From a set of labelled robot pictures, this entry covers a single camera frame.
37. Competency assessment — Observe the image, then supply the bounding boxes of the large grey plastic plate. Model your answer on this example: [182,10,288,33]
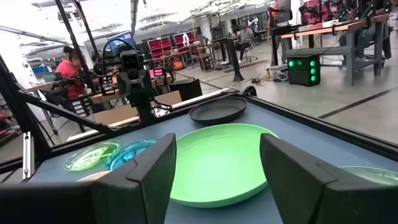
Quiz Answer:
[338,166,398,187]

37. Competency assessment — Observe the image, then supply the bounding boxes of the person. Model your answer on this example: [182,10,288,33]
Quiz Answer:
[237,21,256,62]
[55,46,88,100]

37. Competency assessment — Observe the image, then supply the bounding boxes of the black computer green lights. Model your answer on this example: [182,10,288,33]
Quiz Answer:
[286,55,322,87]

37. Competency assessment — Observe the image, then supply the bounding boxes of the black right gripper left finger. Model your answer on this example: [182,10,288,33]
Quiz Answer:
[0,133,177,224]

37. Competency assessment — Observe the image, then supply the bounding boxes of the black pedestal stand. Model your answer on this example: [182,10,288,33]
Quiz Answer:
[214,37,245,83]

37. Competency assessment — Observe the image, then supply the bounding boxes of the light wooden workbench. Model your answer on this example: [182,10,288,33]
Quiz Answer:
[67,88,229,141]

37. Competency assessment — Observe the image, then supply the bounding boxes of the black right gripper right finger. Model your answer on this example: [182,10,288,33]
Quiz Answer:
[259,133,398,224]

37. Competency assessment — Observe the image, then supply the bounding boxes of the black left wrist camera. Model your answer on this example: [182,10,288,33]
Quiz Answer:
[120,50,141,71]

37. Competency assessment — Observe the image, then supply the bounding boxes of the black button box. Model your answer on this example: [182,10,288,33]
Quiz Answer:
[98,74,115,96]

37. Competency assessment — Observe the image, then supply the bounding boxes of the clear green plastic plate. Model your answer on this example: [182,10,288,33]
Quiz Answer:
[63,139,121,172]

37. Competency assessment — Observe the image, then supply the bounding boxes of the blue screen monitor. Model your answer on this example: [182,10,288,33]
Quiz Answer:
[107,30,136,55]

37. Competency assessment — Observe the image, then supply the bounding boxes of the red bin rack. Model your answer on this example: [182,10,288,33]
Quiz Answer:
[172,30,197,54]
[147,36,172,60]

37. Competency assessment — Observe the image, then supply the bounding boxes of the black plastic plate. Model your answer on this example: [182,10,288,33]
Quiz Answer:
[188,96,248,126]

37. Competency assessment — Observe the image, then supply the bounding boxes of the clear blue plastic plate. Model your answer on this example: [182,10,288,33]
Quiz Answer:
[104,139,157,171]

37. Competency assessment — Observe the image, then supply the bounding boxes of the opaque green plastic plate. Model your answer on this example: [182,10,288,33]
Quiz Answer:
[170,123,279,208]

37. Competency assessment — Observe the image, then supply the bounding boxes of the wooden top grey workbench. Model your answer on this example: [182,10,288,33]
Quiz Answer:
[281,14,393,86]

